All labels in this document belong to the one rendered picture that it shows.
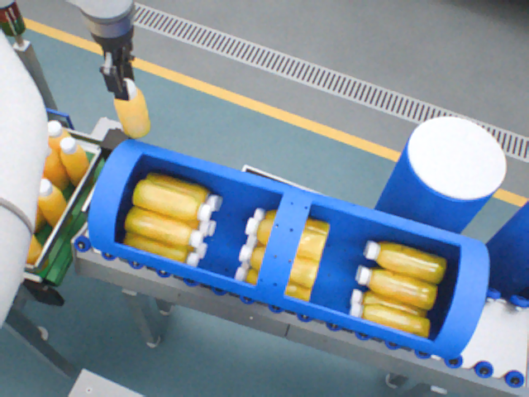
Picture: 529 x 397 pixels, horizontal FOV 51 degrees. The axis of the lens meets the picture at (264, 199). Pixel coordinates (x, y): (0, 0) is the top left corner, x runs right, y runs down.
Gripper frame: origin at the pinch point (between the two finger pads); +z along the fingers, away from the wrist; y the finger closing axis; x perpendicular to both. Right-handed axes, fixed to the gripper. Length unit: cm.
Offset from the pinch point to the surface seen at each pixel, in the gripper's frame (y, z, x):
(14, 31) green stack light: 27, 32, 39
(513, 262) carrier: -6, 55, -115
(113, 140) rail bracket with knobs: 5.6, 44.0, 9.0
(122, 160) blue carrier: -10.4, 17.0, -0.3
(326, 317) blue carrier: -37, 22, -51
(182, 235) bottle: -23.3, 24.5, -16.2
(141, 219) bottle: -21.0, 25.2, -6.2
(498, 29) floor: 171, 159, -168
